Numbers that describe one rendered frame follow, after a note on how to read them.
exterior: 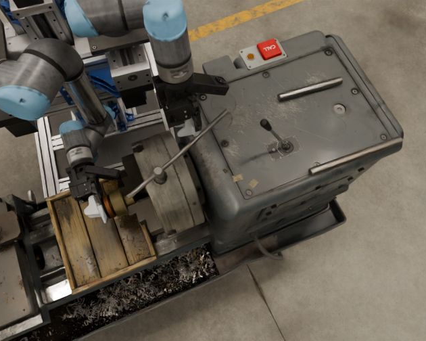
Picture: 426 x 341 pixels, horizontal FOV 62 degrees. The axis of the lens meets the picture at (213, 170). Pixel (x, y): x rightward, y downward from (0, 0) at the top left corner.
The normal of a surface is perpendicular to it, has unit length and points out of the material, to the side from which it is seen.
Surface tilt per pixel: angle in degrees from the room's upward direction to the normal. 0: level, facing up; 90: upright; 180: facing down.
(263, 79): 0
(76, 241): 0
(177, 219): 61
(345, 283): 0
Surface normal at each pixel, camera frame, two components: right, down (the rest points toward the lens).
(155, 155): -0.07, -0.54
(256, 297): 0.02, -0.35
